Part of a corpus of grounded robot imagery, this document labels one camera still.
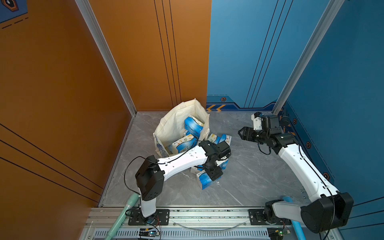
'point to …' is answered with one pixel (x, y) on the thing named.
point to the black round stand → (285, 121)
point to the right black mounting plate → (257, 218)
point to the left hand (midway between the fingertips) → (213, 169)
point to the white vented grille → (187, 234)
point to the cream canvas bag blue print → (172, 125)
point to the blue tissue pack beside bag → (200, 169)
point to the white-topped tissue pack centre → (222, 163)
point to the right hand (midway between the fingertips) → (244, 132)
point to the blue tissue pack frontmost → (182, 145)
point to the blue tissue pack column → (187, 133)
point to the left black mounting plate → (161, 217)
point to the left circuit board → (146, 232)
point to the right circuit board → (277, 233)
